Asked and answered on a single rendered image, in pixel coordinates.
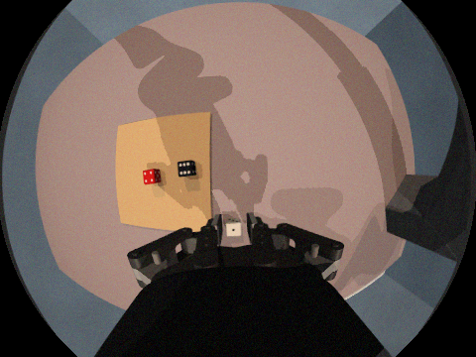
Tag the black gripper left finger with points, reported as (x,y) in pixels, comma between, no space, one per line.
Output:
(151,258)

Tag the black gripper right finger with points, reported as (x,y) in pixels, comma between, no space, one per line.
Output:
(320,251)

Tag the tan square mat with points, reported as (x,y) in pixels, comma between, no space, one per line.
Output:
(160,143)

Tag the red die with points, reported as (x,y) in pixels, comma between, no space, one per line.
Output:
(152,176)

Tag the white die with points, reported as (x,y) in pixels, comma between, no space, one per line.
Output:
(233,227)

